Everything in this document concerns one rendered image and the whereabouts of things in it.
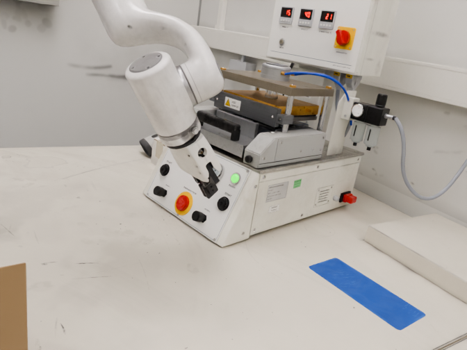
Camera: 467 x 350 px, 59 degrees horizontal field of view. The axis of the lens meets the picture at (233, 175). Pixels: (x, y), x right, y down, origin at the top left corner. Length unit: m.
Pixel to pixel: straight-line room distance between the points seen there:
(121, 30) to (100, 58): 1.61
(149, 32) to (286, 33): 0.59
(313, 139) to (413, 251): 0.35
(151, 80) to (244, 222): 0.42
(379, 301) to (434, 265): 0.19
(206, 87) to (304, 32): 0.58
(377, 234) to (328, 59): 0.49
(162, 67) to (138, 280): 0.39
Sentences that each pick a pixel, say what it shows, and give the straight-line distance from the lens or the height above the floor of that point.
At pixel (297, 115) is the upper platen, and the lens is 1.10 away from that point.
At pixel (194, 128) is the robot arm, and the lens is 0.77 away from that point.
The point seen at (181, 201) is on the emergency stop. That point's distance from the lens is 1.04.
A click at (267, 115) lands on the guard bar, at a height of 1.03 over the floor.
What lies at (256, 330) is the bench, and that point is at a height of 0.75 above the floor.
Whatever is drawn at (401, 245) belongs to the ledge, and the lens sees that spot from 1.08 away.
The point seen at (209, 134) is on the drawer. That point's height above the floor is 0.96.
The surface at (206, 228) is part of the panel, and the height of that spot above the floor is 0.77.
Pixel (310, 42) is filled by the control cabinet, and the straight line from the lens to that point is 1.24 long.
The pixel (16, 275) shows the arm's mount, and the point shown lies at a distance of 0.42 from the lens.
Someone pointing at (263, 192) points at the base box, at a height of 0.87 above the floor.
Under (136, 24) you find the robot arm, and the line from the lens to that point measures 0.79.
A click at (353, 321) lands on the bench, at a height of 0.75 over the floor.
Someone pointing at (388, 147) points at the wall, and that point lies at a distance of 1.48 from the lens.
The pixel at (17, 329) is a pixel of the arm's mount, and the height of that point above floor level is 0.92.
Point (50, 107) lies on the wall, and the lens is 2.40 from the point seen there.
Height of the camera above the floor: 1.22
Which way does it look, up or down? 19 degrees down
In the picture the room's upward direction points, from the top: 9 degrees clockwise
